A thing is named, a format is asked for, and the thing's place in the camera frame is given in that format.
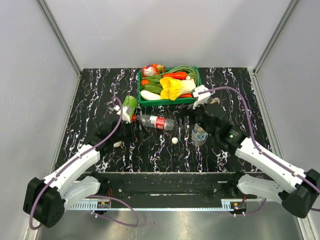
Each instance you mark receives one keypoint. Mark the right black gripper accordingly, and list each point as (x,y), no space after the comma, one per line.
(182,112)

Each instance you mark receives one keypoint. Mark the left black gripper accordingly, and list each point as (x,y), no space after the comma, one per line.
(132,137)

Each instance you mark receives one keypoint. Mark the clear cola bottle red label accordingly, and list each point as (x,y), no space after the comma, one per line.
(153,121)

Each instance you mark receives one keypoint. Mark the clear water bottle white cap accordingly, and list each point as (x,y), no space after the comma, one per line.
(198,135)

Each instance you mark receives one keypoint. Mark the yellow juice bottle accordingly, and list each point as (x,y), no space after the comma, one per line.
(215,100)

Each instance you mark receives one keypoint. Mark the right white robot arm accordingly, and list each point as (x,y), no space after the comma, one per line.
(292,187)

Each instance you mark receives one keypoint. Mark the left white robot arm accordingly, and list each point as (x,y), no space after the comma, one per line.
(47,199)

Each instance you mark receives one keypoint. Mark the red toy pepper bottom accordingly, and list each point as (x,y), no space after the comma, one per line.
(186,95)

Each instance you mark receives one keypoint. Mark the yellow white toy cabbage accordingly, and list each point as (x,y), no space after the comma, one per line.
(173,88)

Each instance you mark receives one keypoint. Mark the toy napa cabbage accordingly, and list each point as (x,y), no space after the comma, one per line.
(128,101)

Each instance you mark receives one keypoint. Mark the red toy chili pepper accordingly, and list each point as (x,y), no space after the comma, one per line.
(176,75)

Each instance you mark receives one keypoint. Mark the green plastic basket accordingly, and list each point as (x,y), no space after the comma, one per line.
(161,102)

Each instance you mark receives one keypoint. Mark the green toy bok choy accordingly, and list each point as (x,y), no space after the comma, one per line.
(154,85)

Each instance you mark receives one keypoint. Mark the white toy radish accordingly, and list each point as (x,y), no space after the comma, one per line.
(149,96)

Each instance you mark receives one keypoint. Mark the green toy long beans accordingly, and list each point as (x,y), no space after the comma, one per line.
(192,73)

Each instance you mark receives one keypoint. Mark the small orange toy carrot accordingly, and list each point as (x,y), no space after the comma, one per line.
(144,82)

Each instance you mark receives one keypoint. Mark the orange white toy vegetable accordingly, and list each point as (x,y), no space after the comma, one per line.
(152,70)

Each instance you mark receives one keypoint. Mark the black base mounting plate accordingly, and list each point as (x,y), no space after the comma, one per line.
(213,185)

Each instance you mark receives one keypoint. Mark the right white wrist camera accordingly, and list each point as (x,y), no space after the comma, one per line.
(201,94)

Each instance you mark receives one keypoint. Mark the aluminium slotted rail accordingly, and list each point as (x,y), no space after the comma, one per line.
(158,203)

